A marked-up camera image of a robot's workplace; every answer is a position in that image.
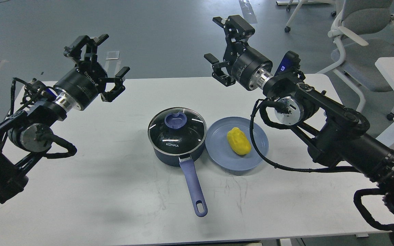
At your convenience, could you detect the dark blue saucepan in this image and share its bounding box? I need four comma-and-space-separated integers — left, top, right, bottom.
150, 135, 208, 217

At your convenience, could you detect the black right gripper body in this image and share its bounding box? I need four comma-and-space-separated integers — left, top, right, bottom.
231, 46, 273, 91

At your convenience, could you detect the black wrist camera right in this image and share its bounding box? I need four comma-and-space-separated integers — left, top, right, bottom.
274, 51, 301, 76

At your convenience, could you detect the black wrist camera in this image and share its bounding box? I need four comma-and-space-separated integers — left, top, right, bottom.
274, 51, 301, 76
24, 78, 56, 100

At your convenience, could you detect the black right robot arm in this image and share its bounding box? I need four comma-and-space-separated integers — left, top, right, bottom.
204, 15, 394, 245

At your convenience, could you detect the glass pot lid blue knob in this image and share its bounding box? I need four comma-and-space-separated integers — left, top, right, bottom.
148, 107, 207, 156

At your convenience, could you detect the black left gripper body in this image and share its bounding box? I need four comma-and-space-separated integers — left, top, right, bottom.
54, 61, 107, 111

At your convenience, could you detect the blue plate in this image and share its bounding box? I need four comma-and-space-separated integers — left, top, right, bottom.
206, 117, 263, 172

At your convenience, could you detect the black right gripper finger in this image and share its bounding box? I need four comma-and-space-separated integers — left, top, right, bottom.
212, 15, 255, 52
204, 53, 236, 87

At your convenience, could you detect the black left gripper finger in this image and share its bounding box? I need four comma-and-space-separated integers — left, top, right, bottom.
64, 34, 109, 65
98, 66, 130, 102

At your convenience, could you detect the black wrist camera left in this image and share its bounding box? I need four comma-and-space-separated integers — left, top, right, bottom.
24, 78, 56, 100

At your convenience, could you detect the yellow potato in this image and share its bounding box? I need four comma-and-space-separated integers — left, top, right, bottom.
226, 127, 251, 155

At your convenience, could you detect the white chair base background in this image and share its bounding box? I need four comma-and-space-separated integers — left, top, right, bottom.
276, 0, 344, 33

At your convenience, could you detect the white grey office chair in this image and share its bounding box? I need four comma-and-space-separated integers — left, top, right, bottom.
319, 0, 394, 112

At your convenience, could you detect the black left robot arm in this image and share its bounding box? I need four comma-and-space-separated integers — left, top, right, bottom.
0, 34, 130, 204

